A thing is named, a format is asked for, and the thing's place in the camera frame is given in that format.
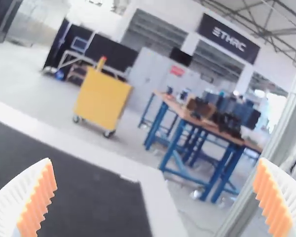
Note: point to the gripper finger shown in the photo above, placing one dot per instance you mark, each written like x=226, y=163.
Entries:
x=12, y=209
x=283, y=197

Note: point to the black mat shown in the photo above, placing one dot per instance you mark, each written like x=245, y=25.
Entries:
x=88, y=197

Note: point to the blue-legged workbench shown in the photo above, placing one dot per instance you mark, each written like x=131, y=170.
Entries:
x=160, y=96
x=219, y=138

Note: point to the blue storage bin rack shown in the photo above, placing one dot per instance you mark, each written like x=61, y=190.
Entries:
x=236, y=106

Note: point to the small brown carton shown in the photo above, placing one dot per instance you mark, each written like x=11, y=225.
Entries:
x=199, y=106

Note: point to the yellow wheeled cart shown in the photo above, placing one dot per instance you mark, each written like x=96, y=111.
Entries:
x=101, y=103

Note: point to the red notice sign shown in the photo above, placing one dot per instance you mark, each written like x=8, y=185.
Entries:
x=177, y=70

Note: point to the black sign banner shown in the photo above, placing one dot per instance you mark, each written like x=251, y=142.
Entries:
x=227, y=37

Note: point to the grey-framed small screen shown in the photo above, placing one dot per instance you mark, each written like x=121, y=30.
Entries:
x=79, y=42

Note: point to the grey metal cabinet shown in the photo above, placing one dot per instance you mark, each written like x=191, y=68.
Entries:
x=150, y=66

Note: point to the aluminium frame post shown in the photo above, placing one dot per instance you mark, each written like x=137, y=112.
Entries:
x=286, y=128

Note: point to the grey metal frame table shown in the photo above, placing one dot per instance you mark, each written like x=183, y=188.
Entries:
x=69, y=55

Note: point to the black wall monitor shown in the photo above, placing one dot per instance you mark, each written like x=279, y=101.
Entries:
x=181, y=56

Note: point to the black partition wall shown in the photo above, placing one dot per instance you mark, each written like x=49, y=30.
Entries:
x=108, y=49

